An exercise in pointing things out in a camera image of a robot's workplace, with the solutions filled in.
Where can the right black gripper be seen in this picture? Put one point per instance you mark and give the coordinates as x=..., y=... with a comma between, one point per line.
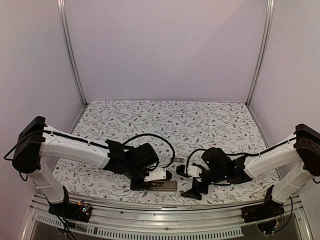
x=193, y=193

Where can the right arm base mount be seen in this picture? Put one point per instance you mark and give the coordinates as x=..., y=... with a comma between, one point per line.
x=267, y=209

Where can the front aluminium rail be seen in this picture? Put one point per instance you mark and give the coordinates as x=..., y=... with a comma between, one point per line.
x=120, y=220

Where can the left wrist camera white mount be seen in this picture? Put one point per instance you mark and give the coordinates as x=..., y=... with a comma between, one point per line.
x=159, y=174

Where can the left aluminium frame post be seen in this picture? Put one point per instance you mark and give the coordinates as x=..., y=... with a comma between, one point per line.
x=61, y=7

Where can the remote battery cover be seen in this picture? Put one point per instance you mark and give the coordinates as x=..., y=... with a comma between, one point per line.
x=179, y=160

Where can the right aluminium frame post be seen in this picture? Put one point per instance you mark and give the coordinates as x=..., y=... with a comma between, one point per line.
x=262, y=51

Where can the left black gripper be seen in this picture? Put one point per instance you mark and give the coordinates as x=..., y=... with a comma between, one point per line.
x=136, y=187

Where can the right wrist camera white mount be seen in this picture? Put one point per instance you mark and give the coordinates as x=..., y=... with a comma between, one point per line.
x=195, y=171

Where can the aluminium frame post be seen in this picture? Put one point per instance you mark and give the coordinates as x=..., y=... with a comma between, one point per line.
x=262, y=51
x=61, y=7

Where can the white remote control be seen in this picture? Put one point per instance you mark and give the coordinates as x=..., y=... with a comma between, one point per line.
x=163, y=186

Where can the floral patterned table mat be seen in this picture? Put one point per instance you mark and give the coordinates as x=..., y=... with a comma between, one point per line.
x=174, y=128

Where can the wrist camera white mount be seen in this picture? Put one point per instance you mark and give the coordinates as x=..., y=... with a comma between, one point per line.
x=195, y=171
x=159, y=174

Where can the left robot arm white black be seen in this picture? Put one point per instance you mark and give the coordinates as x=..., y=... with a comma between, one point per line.
x=39, y=140

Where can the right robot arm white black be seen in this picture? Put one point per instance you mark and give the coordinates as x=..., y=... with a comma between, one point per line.
x=302, y=148

